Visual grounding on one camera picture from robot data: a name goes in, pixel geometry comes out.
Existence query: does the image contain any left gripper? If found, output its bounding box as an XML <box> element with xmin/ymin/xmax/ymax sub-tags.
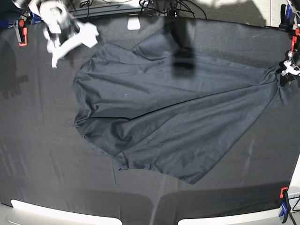
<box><xmin>280</xmin><ymin>51</ymin><xmax>300</xmax><ymax>87</ymax></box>

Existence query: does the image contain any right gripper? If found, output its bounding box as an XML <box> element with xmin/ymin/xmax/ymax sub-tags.
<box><xmin>43</xmin><ymin>20</ymin><xmax>99</xmax><ymax>68</ymax></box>

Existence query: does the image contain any dark grey t-shirt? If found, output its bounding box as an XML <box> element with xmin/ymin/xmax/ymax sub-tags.
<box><xmin>72</xmin><ymin>23</ymin><xmax>293</xmax><ymax>184</ymax></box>

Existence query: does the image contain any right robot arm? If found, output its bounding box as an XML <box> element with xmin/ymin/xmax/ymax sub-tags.
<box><xmin>12</xmin><ymin>0</ymin><xmax>99</xmax><ymax>68</ymax></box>

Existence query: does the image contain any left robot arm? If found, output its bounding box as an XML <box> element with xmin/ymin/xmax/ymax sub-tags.
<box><xmin>279</xmin><ymin>0</ymin><xmax>300</xmax><ymax>86</ymax></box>

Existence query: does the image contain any orange clamp far right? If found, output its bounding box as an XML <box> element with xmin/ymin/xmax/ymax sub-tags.
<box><xmin>291</xmin><ymin>28</ymin><xmax>300</xmax><ymax>53</ymax></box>

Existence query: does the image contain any blue clamp top right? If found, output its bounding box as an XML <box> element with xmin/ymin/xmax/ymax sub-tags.
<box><xmin>279</xmin><ymin>4</ymin><xmax>293</xmax><ymax>31</ymax></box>

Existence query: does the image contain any blue clamp top left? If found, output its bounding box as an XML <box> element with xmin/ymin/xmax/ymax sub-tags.
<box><xmin>28</xmin><ymin>10</ymin><xmax>42</xmax><ymax>24</ymax></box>

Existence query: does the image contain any orange clamp far left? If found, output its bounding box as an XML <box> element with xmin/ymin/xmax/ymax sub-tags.
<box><xmin>14</xmin><ymin>19</ymin><xmax>28</xmax><ymax>46</ymax></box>

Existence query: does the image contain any black table cloth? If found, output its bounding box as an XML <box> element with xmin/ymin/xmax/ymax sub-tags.
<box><xmin>0</xmin><ymin>23</ymin><xmax>300</xmax><ymax>225</ymax></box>

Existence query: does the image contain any orange blue clamp near right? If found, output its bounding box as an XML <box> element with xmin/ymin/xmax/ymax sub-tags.
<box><xmin>279</xmin><ymin>187</ymin><xmax>297</xmax><ymax>225</ymax></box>

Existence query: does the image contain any aluminium frame rail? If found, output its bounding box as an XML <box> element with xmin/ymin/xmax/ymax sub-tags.
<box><xmin>69</xmin><ymin>3</ymin><xmax>141</xmax><ymax>18</ymax></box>

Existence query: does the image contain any black cable bundle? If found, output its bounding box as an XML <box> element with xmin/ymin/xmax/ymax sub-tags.
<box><xmin>138</xmin><ymin>0</ymin><xmax>208</xmax><ymax>19</ymax></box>

